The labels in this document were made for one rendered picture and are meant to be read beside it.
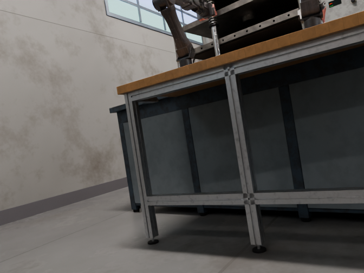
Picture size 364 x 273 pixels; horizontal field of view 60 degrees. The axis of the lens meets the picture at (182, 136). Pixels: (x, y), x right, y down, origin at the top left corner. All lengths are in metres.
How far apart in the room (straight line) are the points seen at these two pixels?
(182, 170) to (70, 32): 2.41
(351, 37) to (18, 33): 2.99
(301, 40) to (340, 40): 0.12
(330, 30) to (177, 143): 1.18
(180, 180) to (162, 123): 0.39
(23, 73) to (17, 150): 0.75
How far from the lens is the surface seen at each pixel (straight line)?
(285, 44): 1.21
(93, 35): 4.15
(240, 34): 2.74
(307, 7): 1.41
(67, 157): 3.51
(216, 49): 2.79
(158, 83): 1.45
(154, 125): 2.15
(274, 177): 1.69
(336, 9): 2.55
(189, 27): 3.10
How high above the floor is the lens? 0.50
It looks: level
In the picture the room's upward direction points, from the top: 9 degrees counter-clockwise
